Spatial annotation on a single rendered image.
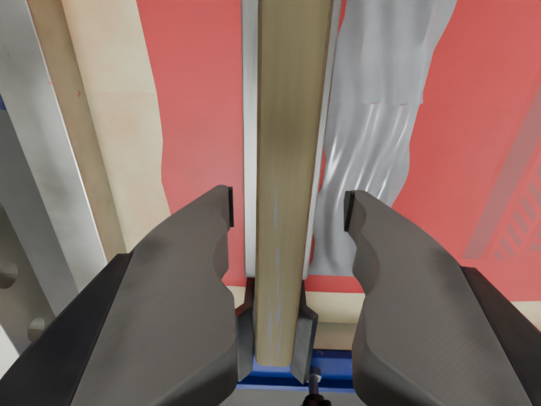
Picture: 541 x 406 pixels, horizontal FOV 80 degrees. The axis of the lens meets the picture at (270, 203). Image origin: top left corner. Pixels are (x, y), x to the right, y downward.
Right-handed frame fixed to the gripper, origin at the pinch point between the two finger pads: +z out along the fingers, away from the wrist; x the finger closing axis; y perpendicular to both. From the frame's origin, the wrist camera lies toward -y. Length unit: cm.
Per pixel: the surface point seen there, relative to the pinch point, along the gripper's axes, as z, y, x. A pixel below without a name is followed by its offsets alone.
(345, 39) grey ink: 14.6, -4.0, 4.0
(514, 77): 14.7, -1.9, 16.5
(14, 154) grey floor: 110, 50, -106
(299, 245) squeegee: 4.3, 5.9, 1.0
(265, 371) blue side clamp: 10.1, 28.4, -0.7
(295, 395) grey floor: 110, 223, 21
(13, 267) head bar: 9.7, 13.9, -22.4
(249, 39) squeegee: 10.8, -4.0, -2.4
